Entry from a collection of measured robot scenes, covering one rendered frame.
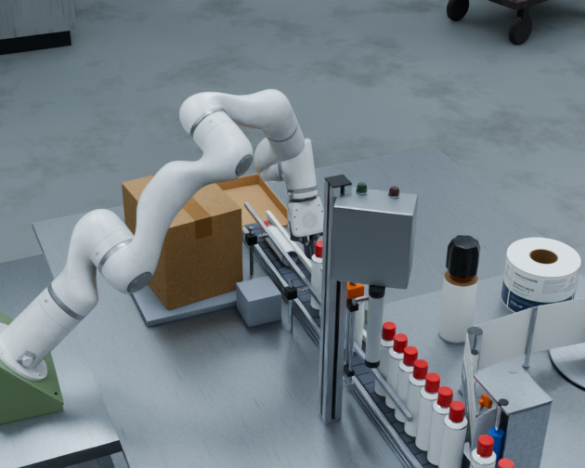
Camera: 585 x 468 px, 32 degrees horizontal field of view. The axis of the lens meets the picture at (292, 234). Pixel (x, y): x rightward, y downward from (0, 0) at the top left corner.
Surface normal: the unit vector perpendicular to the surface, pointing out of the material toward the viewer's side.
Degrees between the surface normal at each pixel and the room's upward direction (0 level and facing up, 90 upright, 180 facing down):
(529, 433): 90
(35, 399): 90
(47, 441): 0
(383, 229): 90
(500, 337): 90
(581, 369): 0
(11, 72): 0
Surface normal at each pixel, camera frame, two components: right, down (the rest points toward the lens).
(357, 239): -0.21, 0.51
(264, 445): 0.01, -0.85
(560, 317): 0.29, 0.51
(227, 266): 0.50, 0.46
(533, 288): -0.44, 0.47
